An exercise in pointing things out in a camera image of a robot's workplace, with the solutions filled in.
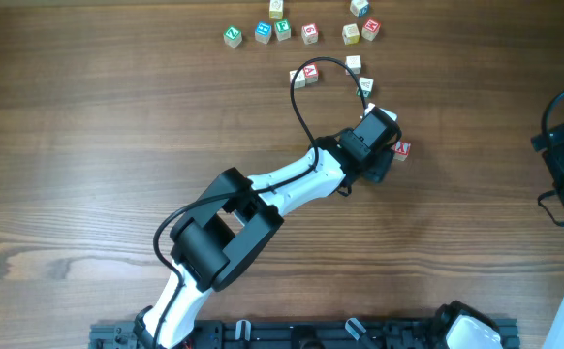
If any red Y letter block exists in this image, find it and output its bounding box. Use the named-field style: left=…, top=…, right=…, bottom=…
left=392, top=141, right=411, bottom=161

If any yellow sided wooden block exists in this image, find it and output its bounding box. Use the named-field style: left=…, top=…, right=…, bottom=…
left=342, top=23, right=360, bottom=45

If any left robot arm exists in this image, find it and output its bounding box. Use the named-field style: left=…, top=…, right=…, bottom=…
left=135, top=105, right=402, bottom=348

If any green sided wooden block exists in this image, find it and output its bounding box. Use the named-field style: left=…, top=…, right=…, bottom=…
left=356, top=77, right=374, bottom=98

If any plain wooden block right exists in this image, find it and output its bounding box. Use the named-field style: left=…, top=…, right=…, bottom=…
left=345, top=55, right=362, bottom=75

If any plain wooden block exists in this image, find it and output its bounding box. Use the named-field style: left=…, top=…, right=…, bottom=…
left=345, top=55, right=362, bottom=75
left=289, top=70, right=306, bottom=89

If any plain wooden block left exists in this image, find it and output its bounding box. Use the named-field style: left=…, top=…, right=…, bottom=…
left=289, top=70, right=306, bottom=89

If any red A letter block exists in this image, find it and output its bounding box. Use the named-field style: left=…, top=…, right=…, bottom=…
left=302, top=63, right=319, bottom=84

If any red M letter block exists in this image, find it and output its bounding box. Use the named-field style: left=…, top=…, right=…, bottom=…
left=361, top=18, right=381, bottom=41

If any red 6 letter block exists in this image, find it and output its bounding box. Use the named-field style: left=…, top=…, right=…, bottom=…
left=301, top=23, right=319, bottom=45

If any blue sided top block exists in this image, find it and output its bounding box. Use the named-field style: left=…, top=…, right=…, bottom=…
left=350, top=0, right=370, bottom=18

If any green F letter block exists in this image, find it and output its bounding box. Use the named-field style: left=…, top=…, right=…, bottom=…
left=274, top=19, right=292, bottom=41

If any blue letter block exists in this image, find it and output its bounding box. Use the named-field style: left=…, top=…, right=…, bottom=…
left=255, top=21, right=272, bottom=45

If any yellow top letter block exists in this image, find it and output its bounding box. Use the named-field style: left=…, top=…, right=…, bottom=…
left=268, top=0, right=284, bottom=19

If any green Z letter block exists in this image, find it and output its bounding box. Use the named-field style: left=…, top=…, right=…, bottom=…
left=223, top=25, right=242, bottom=48

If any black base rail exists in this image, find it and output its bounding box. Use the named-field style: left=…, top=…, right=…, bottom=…
left=88, top=301, right=520, bottom=349

